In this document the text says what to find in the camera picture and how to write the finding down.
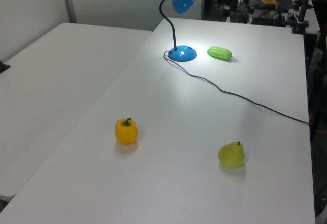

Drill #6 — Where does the blue desk lamp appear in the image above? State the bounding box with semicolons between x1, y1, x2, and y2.
159;0;198;63

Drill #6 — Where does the yellow bell pepper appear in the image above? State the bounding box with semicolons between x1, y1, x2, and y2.
114;117;138;146

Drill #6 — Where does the green cucumber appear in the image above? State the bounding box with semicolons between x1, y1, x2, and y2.
206;45;240;62

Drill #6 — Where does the yellow-green pear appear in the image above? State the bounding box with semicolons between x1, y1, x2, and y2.
218;140;246;169

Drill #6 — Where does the black electronics equipment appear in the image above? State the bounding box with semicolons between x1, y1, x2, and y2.
250;4;294;28

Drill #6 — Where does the black stand with clamp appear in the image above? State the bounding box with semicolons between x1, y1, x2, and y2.
292;0;315;35

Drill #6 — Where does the dark monitor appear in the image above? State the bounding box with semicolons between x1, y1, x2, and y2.
311;0;327;34

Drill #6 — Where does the black lamp power cable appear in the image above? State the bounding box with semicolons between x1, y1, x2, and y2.
162;50;311;127

